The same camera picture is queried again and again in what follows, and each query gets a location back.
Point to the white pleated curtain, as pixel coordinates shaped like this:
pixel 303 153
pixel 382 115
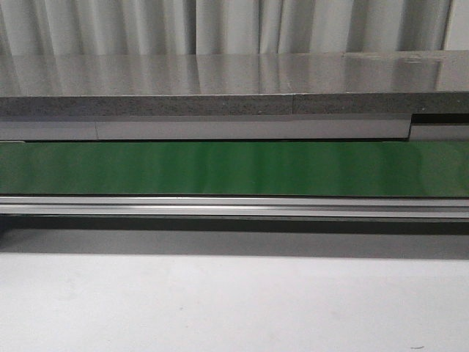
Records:
pixel 230 27

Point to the green conveyor belt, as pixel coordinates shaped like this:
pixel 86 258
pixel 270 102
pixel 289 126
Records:
pixel 334 169

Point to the aluminium front conveyor rail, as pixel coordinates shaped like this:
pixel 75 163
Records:
pixel 315 207

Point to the grey rear conveyor rail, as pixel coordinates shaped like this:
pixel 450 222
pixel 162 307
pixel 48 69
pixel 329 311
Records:
pixel 433 127

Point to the grey granite slab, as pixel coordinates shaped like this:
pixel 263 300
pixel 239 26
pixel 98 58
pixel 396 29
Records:
pixel 419 82

